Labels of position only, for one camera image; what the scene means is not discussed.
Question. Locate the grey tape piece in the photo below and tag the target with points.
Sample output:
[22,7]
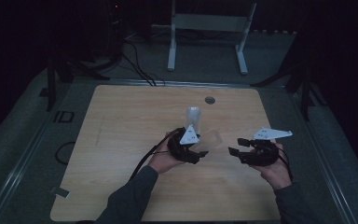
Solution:
[61,192]

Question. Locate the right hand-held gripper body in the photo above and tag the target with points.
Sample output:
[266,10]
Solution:
[265,154]

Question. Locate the person's left hand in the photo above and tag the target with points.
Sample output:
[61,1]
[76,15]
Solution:
[163,160]

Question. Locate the dark equipment with red light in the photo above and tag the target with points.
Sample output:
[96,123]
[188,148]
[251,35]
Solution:
[115,28]

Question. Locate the person's right hand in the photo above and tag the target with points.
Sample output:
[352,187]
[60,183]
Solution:
[275,174]

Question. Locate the white metal stand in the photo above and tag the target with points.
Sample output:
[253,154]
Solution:
[209,22]

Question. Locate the round table grommet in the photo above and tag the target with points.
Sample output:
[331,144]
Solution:
[209,100]

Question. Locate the stack of clear plastic cups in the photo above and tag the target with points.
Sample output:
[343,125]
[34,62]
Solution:
[193,116]

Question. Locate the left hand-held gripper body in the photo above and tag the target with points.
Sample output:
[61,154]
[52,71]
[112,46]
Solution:
[180,149]

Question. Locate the black tripod stand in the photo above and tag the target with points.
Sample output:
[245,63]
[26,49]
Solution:
[51,84]
[306,93]

